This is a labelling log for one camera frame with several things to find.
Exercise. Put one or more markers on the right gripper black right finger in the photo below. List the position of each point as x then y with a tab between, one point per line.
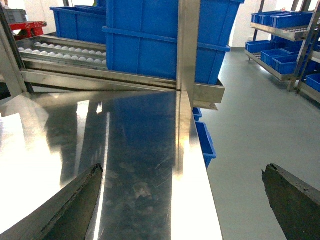
295	204

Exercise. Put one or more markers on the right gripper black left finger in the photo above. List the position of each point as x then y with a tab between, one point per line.
65	216

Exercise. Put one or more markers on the small blue bin below table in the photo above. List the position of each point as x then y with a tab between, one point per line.
206	142

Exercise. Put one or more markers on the steel roller rack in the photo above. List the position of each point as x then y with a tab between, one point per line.
20	73

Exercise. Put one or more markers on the steel shelf with blue bins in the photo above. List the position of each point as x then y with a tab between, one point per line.
292	54

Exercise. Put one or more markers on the blue crate behind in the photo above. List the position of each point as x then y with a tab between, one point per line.
82	23

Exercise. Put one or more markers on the large blue plastic crate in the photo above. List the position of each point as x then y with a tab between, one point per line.
142	37

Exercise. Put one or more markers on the grey plastic crate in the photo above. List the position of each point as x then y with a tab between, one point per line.
15	15

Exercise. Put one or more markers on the red conveyor frame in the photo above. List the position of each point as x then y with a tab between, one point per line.
28	29

